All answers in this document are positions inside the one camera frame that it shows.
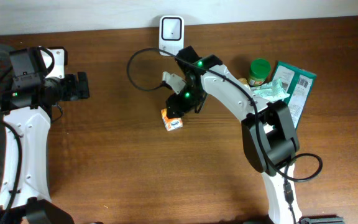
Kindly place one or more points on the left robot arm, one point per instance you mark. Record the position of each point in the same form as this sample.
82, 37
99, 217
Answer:
32, 83

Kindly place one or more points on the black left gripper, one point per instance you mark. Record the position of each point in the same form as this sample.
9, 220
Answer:
78, 91

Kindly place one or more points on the green lid gel jar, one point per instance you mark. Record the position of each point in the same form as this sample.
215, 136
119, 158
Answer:
259, 71

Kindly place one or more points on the teal wipes packet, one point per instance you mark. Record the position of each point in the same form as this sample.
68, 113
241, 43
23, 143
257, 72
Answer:
272, 91

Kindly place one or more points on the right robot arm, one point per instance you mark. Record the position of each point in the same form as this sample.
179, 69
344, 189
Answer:
269, 137

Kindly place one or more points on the green 3M gloves packet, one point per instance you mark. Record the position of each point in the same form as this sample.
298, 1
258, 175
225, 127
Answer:
298, 83

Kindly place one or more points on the white tube gold cap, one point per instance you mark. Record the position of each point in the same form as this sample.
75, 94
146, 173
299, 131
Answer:
244, 82

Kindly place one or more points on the orange small packet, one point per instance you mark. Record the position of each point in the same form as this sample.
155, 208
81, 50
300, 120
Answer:
171, 123

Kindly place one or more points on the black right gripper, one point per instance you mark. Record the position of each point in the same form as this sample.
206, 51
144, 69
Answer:
175, 104

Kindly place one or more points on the white barcode scanner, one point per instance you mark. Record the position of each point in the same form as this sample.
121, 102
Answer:
171, 34

